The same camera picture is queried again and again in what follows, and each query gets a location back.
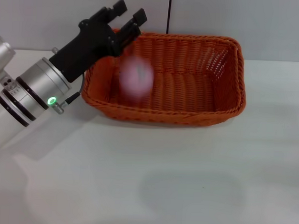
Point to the black vertical wall strip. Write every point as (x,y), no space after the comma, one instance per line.
(169,12)

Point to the orange woven rectangular basket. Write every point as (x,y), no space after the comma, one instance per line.
(189,93)

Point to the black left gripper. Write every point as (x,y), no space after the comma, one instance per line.
(90,43)

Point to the pink ball with green leaf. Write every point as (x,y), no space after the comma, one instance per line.
(137,77)

